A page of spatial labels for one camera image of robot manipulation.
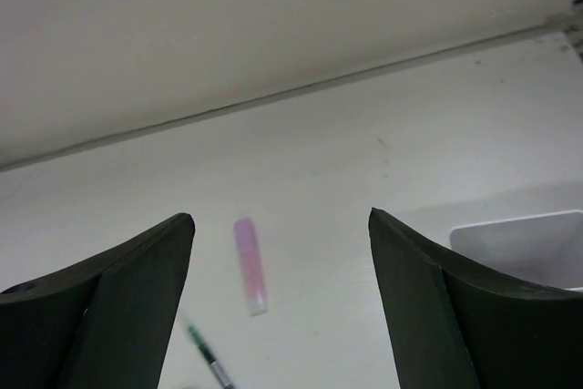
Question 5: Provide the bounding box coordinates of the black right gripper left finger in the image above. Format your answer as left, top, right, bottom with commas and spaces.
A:
1, 213, 195, 388

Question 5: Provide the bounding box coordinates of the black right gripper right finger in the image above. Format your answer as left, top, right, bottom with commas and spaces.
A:
368, 209, 582, 388

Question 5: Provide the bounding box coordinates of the purple pink highlighter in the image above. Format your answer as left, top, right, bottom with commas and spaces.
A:
233, 218, 268, 316

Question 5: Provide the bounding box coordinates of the green pen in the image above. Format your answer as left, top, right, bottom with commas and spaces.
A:
178, 309, 236, 389

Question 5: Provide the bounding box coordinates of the white divided container left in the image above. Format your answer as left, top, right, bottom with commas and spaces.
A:
449, 210, 582, 292

